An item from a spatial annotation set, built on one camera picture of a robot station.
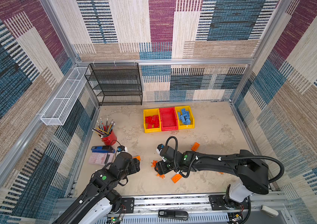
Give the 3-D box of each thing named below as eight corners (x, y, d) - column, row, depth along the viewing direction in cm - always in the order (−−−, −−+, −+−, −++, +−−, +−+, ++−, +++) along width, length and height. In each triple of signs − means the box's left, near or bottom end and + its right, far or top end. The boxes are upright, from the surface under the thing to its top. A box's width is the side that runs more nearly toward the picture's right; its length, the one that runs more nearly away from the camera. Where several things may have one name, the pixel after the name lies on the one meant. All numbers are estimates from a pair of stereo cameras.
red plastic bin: (162, 133, 104) (162, 126, 98) (159, 114, 116) (159, 107, 110) (177, 132, 105) (178, 125, 99) (173, 113, 117) (174, 106, 110)
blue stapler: (92, 155, 95) (89, 150, 90) (94, 150, 97) (90, 145, 92) (114, 154, 95) (111, 150, 90) (115, 150, 97) (113, 145, 92)
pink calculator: (89, 165, 91) (87, 163, 88) (92, 154, 95) (91, 152, 93) (112, 165, 90) (111, 163, 88) (114, 154, 95) (113, 152, 93)
